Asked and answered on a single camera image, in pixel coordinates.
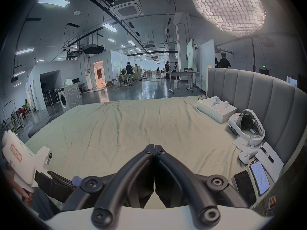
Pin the phone with lit screen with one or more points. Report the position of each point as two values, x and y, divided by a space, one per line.
260 177

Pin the white washing machine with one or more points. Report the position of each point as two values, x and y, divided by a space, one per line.
69 97

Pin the orange striped card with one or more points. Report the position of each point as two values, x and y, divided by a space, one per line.
272 201

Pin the black phone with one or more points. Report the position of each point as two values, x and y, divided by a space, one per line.
245 188

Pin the large white softbox lamp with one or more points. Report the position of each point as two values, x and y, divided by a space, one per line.
227 7

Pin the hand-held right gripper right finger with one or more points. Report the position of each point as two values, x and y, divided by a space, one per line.
184 176

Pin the grey padded headboard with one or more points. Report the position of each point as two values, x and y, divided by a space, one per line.
259 92

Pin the bed with pale green sheet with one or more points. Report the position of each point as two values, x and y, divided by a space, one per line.
134 126

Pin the flat white carton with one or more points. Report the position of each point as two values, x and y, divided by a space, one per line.
211 112

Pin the green framed table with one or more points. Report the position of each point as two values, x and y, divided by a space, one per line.
123 78

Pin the white height desk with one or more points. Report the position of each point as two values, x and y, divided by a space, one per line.
184 77

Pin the black pen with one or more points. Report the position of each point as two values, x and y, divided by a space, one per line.
267 154

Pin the person's left hand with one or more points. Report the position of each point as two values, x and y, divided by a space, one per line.
25 196

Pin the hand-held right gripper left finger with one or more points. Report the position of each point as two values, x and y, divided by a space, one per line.
124 176

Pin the white headset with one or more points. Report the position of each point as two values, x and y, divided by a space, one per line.
239 123

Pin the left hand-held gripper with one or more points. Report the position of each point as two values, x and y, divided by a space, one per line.
24 162

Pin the white paper sheet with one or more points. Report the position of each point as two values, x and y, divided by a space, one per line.
275 165

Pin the white hand controller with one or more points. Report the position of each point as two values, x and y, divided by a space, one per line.
247 155
218 102

